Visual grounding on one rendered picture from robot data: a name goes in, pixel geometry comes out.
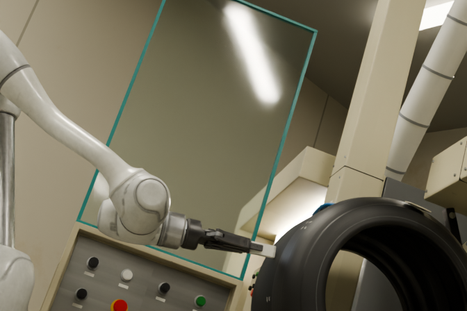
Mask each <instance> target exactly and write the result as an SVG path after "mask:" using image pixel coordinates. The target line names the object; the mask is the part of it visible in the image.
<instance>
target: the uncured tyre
mask: <svg viewBox="0 0 467 311"><path fill-rule="evenodd" d="M308 220H314V221H313V222H312V223H311V224H310V225H309V227H308V228H307V229H306V230H300V228H301V227H303V225H304V224H305V223H306V222H307V221H308ZM299 230H300V231H299ZM274 246H276V252H275V257H274V258H273V259H272V258H267V257H265V260H264V261H263V264H262V265H261V268H260V270H259V273H258V275H257V277H256V281H255V284H254V289H253V293H252V303H251V311H326V304H325V292H326V285H327V278H328V275H329V270H330V268H331V265H332V263H333V261H334V258H335V257H336V255H337V254H338V252H339V251H340V250H342V251H348V252H351V253H355V254H357V255H360V256H361V257H363V258H365V259H367V260H368V261H370V262H371V263H373V264H374V265H375V266H376V267H377V268H378V269H379V270H380V271H381V272H382V273H383V274H384V275H385V276H386V277H387V278H388V280H389V281H390V283H391V284H392V286H393V288H394V289H395V291H396V293H397V295H398V298H399V300H400V303H401V306H402V310H403V311H467V252H466V251H465V250H464V248H463V246H462V245H461V244H460V243H459V241H458V240H457V239H456V238H455V236H454V235H453V234H452V233H451V232H450V231H449V230H448V229H447V228H446V227H445V226H444V225H443V224H442V223H440V222H439V221H438V220H437V219H435V218H434V217H433V216H431V215H429V214H428V213H426V212H425V211H423V210H421V209H419V208H417V207H415V206H412V205H410V204H408V203H405V202H404V201H399V200H396V199H390V198H384V197H357V198H353V199H347V200H344V201H340V202H338V203H335V204H333V205H331V206H329V207H327V208H325V209H324V210H321V211H320V212H318V213H316V214H314V215H312V216H311V217H309V218H307V219H305V220H304V221H302V222H301V223H298V224H296V226H293V227H292V228H291V229H289V230H288V231H287V232H285V233H284V234H283V235H282V236H281V237H280V238H279V239H278V240H277V242H276V243H275V244H274ZM269 293H271V296H270V303H269V304H267V305H266V304H265V300H266V294H269Z"/></svg>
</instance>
